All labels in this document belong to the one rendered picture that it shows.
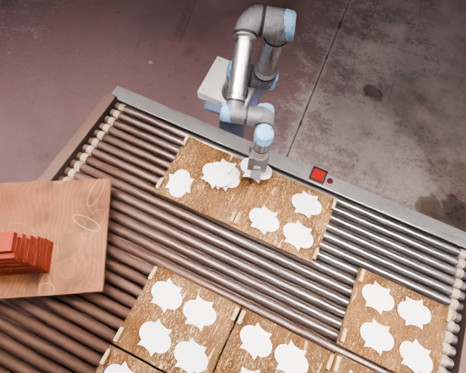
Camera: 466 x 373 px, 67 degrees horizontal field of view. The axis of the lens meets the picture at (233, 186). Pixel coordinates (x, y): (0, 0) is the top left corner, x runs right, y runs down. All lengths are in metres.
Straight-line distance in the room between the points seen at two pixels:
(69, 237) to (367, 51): 3.19
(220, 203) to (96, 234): 0.57
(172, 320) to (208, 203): 0.54
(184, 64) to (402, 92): 2.03
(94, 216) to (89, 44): 2.41
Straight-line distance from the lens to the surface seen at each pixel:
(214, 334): 1.57
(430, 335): 1.81
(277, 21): 1.54
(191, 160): 1.79
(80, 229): 1.64
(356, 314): 1.69
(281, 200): 1.73
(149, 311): 1.60
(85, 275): 1.58
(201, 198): 1.70
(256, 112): 1.43
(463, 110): 3.87
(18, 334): 1.77
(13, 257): 1.41
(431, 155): 3.42
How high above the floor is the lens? 2.50
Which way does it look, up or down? 65 degrees down
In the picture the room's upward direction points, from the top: 7 degrees clockwise
